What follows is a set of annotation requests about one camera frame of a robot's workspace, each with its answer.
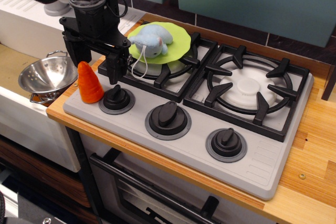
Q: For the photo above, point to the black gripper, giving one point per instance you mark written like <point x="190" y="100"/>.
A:
<point x="97" y="30"/>

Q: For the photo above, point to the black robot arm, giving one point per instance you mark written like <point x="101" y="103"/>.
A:
<point x="90" y="5"/>

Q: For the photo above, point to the orange plastic carrot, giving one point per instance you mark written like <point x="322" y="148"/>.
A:
<point x="91" y="90"/>

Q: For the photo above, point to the black left stove knob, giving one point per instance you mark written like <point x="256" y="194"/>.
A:
<point x="117" y="101"/>

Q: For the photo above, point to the black stove knob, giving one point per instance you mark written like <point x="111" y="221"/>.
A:
<point x="226" y="145"/>
<point x="117" y="101"/>
<point x="168" y="122"/>

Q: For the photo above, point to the blue plush toy animal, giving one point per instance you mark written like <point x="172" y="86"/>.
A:
<point x="152" y="39"/>

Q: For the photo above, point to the steel colander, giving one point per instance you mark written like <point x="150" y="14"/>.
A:
<point x="48" y="78"/>

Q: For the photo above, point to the white toy sink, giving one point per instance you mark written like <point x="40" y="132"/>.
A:
<point x="27" y="35"/>

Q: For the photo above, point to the black left burner grate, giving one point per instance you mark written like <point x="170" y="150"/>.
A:
<point x="169" y="80"/>

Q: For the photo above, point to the black burner grate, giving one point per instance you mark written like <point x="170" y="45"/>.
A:
<point x="169" y="80"/>
<point x="251" y="91"/>

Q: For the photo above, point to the green round cloth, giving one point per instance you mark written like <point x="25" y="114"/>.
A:
<point x="180" y="45"/>

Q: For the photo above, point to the black middle stove knob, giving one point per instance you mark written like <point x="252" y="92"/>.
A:
<point x="168" y="122"/>

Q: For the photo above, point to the toy oven door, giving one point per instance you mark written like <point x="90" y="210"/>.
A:
<point x="135" y="206"/>

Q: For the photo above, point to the grey toy stove top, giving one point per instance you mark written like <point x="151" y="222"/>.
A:
<point x="257" y="173"/>

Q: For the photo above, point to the black right stove knob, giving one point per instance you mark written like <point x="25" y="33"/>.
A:
<point x="226" y="145"/>

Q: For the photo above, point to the black right burner grate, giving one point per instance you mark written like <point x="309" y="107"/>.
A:
<point x="251" y="91"/>

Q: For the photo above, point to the black oven door handle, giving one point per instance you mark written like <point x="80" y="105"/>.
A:
<point x="204" y="216"/>

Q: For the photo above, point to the dark wooden post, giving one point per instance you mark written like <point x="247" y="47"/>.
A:
<point x="330" y="83"/>

